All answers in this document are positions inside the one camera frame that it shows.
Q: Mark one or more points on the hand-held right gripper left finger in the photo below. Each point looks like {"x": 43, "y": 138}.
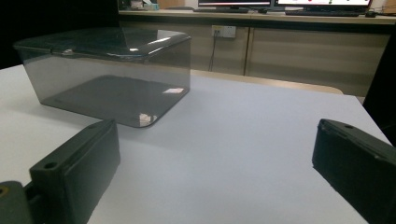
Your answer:
{"x": 77, "y": 174}

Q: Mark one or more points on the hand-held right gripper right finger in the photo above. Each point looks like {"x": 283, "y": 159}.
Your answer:
{"x": 358, "y": 168}

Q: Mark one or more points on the smoky transparent lidded plastic box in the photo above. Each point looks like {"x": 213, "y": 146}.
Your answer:
{"x": 109, "y": 93}

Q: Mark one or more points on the black curtain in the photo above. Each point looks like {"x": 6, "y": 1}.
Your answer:
{"x": 384, "y": 93}
{"x": 56, "y": 18}

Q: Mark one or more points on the long wooden desk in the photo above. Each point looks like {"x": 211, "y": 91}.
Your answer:
{"x": 311, "y": 53}

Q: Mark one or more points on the black computer mouse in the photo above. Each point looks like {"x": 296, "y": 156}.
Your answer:
{"x": 263, "y": 11}
{"x": 370, "y": 14}

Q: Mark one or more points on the black keyboard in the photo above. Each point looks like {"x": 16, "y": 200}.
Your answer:
{"x": 221, "y": 10}
{"x": 322, "y": 13}

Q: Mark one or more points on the brown cardboard box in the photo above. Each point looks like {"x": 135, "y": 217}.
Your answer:
{"x": 389, "y": 6}
{"x": 171, "y": 3}

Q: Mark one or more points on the computer monitor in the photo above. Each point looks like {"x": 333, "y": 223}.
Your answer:
{"x": 323, "y": 2}

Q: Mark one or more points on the teal tissue box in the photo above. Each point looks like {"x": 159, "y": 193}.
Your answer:
{"x": 151, "y": 6}

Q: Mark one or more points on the white wall socket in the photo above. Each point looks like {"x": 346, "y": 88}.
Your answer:
{"x": 224, "y": 31}

